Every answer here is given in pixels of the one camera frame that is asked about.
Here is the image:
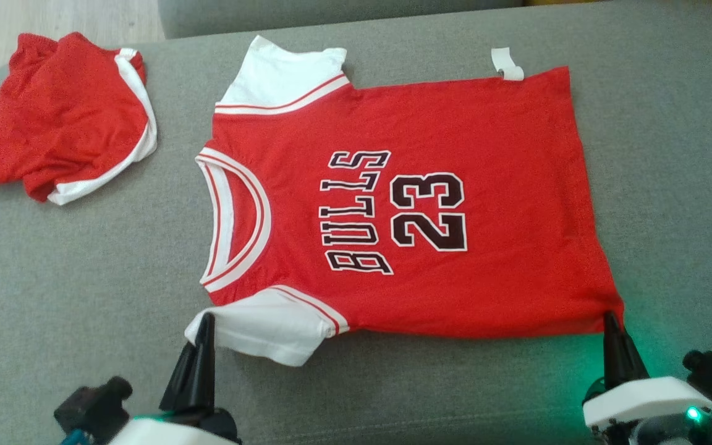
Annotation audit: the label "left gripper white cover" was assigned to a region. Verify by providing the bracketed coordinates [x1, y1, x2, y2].
[109, 313, 242, 445]

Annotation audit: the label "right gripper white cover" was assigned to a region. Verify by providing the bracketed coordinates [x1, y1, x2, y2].
[583, 312, 712, 445]

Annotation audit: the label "red Bulls 23 jersey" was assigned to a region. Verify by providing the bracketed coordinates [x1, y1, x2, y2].
[184, 35, 625, 367]

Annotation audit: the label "red shorts with white band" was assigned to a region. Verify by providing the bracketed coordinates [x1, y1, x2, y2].
[0, 32, 158, 206]

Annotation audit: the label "grey fabric sofa seat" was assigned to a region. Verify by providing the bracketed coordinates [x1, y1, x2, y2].
[0, 0, 712, 445]

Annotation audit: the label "grey sofa back cushion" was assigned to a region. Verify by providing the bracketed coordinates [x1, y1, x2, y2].
[158, 0, 525, 40]

